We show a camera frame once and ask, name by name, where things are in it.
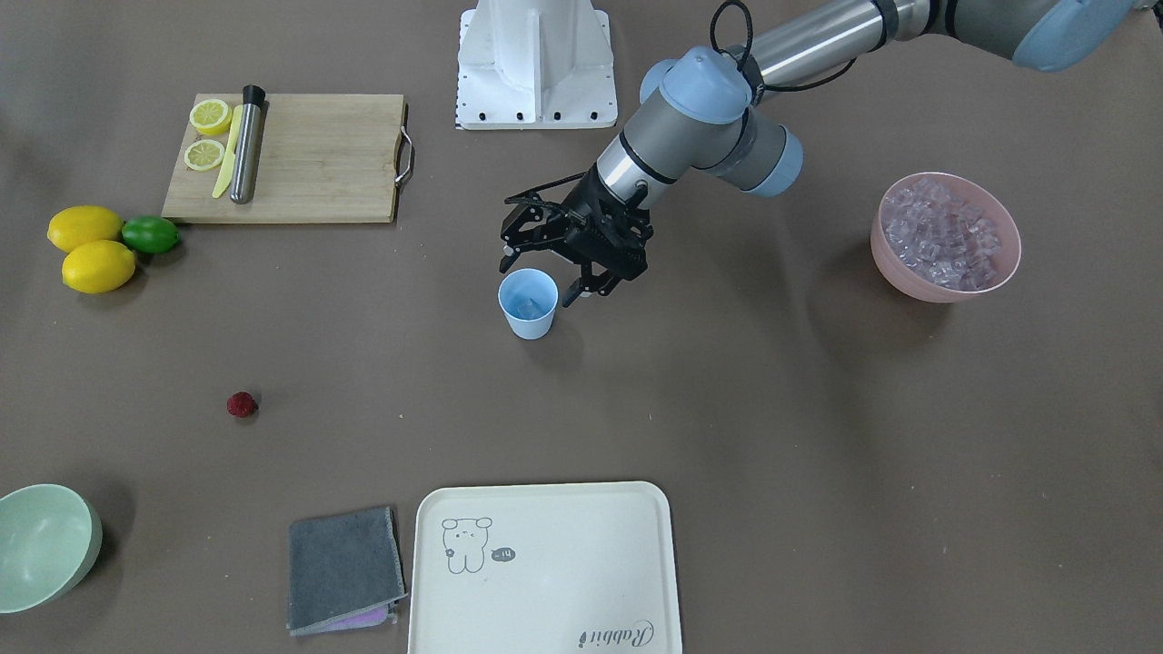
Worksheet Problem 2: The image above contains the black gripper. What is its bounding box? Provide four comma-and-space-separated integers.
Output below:
499, 165, 652, 310

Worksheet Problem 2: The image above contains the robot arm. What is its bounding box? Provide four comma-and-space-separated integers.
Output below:
499, 1, 1137, 296

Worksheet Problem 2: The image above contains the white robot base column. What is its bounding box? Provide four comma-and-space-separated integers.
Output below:
454, 1, 619, 130

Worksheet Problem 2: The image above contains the light blue cup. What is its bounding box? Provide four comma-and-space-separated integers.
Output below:
498, 268, 558, 340

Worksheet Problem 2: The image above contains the pile of ice cubes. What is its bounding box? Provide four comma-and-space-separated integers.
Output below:
880, 175, 1001, 292

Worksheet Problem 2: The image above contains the wooden cutting board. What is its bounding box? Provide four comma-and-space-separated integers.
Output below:
160, 93, 411, 223

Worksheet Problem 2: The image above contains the cream rabbit tray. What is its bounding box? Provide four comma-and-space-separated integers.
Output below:
408, 481, 684, 653

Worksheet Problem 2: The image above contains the steel muddler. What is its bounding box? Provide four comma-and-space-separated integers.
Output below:
230, 85, 266, 204

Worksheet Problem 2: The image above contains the yellow plastic knife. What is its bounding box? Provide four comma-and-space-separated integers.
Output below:
211, 104, 244, 199

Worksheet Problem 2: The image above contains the red strawberry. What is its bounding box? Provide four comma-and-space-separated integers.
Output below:
227, 391, 259, 419

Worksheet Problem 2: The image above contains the pink bowl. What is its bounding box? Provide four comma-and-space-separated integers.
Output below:
870, 173, 1022, 303

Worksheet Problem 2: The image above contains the lemon slice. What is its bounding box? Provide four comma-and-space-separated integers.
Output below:
188, 98, 234, 136
183, 138, 224, 173

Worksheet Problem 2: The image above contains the grey folded cloth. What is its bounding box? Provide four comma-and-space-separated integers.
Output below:
286, 506, 407, 638

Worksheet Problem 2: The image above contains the green lime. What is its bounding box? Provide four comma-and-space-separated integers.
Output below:
121, 215, 180, 255

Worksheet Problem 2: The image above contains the yellow lemon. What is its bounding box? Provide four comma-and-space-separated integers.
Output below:
47, 204, 124, 253
60, 240, 136, 294

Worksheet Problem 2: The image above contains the green bowl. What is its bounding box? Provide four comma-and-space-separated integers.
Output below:
1, 483, 104, 614

